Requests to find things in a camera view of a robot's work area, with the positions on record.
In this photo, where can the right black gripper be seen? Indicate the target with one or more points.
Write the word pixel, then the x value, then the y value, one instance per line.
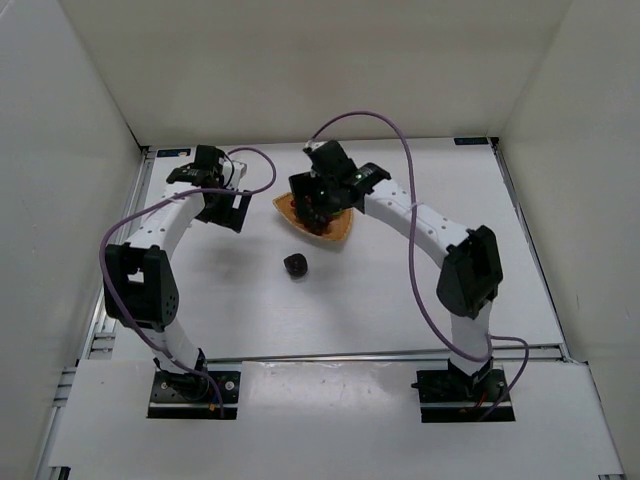
pixel 305 195

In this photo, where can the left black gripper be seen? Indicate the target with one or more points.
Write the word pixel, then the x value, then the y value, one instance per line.
pixel 229 212

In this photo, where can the red fake grape bunch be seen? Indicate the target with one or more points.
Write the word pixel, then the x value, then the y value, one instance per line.
pixel 313 215

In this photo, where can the dark purple fake fruit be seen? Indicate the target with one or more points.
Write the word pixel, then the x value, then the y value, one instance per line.
pixel 296 265

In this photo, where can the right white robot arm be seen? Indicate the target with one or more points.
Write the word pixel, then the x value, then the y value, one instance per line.
pixel 468 259

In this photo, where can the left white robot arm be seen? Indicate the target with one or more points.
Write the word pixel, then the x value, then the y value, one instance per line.
pixel 135 258

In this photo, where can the woven triangular fruit basket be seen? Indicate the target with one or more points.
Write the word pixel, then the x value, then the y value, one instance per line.
pixel 338 229

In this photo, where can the left blue corner label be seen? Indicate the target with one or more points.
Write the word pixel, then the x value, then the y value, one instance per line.
pixel 171 153

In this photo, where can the blue corner label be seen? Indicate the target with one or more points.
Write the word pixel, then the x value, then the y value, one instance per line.
pixel 171 153
pixel 471 141

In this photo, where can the right blue corner label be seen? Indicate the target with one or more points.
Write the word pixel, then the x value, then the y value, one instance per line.
pixel 471 141

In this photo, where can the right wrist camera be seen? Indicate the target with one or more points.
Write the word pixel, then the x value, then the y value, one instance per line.
pixel 329 160

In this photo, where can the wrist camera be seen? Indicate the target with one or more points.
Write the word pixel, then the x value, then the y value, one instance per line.
pixel 329 160
pixel 217 162

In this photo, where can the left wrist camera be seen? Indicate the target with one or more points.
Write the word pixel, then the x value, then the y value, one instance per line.
pixel 217 162

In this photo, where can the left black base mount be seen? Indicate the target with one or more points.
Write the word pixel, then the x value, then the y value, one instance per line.
pixel 175 396

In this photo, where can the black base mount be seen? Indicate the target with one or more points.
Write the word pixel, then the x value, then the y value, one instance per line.
pixel 442 401
pixel 175 396

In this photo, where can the right aluminium side rail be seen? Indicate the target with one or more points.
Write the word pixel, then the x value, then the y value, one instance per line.
pixel 510 186

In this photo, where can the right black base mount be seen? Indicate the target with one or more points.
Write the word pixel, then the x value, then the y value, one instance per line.
pixel 442 401

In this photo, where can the aluminium front rail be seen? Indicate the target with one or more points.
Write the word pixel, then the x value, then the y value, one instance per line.
pixel 536 353

